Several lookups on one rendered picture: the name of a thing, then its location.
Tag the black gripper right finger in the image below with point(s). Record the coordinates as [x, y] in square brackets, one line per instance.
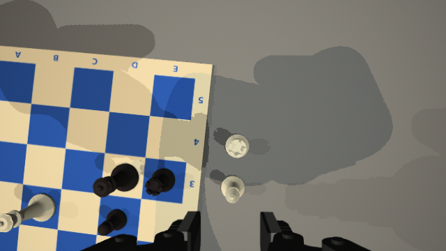
[278, 236]

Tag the white chess piece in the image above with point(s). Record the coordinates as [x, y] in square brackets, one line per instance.
[232, 188]
[41, 208]

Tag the blue and cream chessboard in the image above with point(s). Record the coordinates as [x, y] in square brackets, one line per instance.
[68, 118]

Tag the white rook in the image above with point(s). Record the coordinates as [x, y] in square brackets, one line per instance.
[237, 146]

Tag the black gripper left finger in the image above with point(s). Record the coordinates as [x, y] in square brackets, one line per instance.
[182, 235]

